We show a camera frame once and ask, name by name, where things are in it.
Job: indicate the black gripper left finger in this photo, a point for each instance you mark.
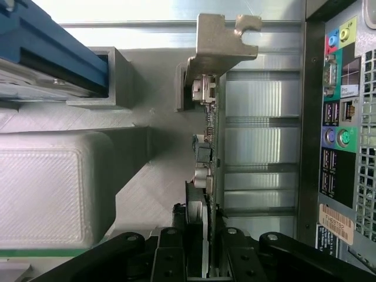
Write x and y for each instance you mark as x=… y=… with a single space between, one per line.
x=170 y=264

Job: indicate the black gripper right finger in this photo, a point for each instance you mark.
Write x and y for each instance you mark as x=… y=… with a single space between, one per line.
x=243 y=264

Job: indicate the grey parts rack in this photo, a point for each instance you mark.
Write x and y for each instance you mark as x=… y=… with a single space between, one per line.
x=147 y=182

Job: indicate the black open PC case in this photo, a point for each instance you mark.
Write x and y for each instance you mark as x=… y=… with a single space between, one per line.
x=311 y=147

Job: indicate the green RAM stick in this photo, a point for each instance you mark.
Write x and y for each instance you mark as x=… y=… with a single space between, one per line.
x=35 y=252

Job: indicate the hard disk in blue caddy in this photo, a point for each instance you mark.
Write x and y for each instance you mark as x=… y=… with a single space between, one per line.
x=44 y=38

